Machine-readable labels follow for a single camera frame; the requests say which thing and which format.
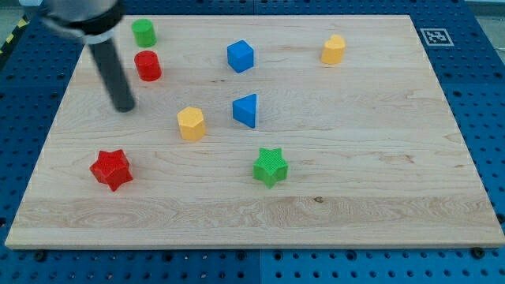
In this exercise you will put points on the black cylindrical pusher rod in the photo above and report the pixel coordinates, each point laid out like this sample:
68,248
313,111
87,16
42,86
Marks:
110,69

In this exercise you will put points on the red star block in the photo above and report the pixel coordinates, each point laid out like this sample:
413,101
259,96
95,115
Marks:
112,169

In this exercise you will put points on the green star block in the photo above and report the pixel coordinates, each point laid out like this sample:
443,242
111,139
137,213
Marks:
270,167

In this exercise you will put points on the red cylinder block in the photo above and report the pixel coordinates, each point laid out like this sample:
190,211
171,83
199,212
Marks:
147,64

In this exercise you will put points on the green cylinder block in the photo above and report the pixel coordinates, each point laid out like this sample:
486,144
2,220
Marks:
144,33

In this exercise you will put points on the yellow hexagon block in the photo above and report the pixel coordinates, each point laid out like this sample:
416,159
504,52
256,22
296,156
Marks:
191,123

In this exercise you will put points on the blue triangle block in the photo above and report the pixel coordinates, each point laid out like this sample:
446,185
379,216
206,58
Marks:
244,110

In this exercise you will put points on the blue cube block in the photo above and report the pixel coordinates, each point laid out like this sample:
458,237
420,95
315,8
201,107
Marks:
240,56

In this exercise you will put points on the wooden board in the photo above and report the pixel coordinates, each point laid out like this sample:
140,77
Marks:
312,132

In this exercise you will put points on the yellow heart block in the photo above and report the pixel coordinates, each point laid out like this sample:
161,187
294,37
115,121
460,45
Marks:
333,50

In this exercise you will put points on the white fiducial marker tag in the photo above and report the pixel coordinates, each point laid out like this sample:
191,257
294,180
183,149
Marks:
436,37

